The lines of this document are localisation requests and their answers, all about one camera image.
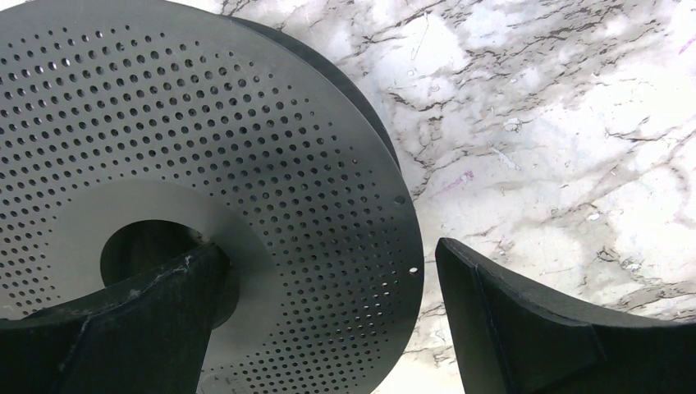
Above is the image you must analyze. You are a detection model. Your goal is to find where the black cable spool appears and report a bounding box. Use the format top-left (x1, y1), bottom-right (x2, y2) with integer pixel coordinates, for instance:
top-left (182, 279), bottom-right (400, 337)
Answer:
top-left (1, 1), bottom-right (424, 393)

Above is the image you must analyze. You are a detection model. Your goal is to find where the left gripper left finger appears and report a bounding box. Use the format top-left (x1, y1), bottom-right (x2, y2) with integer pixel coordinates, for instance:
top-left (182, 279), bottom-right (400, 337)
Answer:
top-left (1, 244), bottom-right (230, 393)

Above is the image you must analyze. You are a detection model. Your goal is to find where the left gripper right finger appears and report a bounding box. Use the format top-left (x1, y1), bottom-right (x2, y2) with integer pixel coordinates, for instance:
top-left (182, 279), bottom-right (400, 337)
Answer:
top-left (435, 238), bottom-right (695, 393)

